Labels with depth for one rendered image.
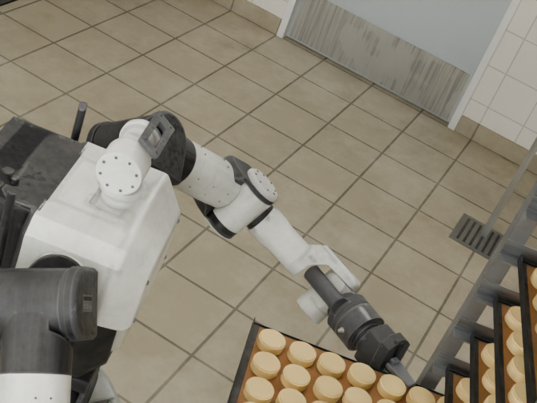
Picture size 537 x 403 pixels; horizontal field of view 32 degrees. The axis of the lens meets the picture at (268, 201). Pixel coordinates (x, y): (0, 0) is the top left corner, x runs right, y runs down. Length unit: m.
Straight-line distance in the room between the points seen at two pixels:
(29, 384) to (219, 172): 0.64
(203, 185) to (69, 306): 0.55
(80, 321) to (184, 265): 2.14
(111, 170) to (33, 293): 0.21
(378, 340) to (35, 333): 0.75
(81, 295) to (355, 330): 0.70
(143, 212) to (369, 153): 3.10
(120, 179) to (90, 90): 2.85
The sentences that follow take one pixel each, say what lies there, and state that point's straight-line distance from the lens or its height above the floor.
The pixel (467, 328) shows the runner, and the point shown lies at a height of 1.14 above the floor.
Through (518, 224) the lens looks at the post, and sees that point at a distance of 1.55.
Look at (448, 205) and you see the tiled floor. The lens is 4.30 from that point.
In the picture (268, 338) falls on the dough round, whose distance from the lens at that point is 1.66.
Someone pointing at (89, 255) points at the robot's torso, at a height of 1.27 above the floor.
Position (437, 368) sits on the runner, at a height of 1.04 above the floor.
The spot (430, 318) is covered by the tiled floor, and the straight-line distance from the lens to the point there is 3.59.
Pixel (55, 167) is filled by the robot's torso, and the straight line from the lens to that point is 1.40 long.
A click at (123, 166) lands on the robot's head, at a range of 1.27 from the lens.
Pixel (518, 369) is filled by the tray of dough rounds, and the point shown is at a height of 1.24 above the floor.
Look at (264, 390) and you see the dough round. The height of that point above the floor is 1.00.
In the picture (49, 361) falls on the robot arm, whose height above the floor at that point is 1.23.
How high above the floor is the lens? 2.10
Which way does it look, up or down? 34 degrees down
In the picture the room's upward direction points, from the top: 22 degrees clockwise
